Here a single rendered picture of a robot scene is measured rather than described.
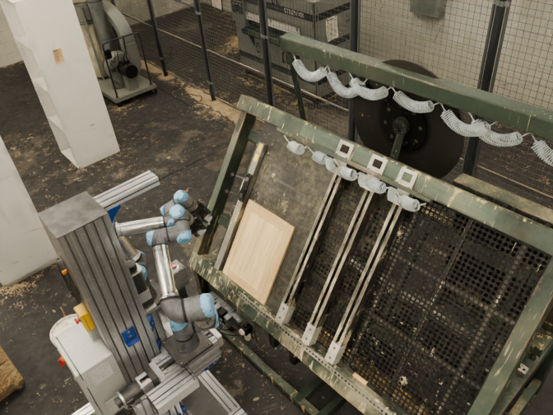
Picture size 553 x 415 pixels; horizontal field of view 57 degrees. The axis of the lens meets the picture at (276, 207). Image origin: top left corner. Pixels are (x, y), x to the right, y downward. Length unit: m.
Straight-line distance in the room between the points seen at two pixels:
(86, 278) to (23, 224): 2.66
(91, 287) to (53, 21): 4.10
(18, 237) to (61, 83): 2.03
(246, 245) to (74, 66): 3.69
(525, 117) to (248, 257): 1.86
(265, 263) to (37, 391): 2.19
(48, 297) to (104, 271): 2.66
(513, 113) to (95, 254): 2.13
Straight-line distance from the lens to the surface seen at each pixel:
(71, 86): 6.49
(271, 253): 3.29
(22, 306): 5.29
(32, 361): 4.80
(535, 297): 2.54
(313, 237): 3.01
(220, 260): 3.59
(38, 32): 6.24
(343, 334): 2.95
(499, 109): 2.77
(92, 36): 8.69
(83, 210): 2.52
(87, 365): 2.94
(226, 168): 3.56
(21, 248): 5.33
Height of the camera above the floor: 3.45
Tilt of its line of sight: 39 degrees down
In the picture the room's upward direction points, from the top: 6 degrees counter-clockwise
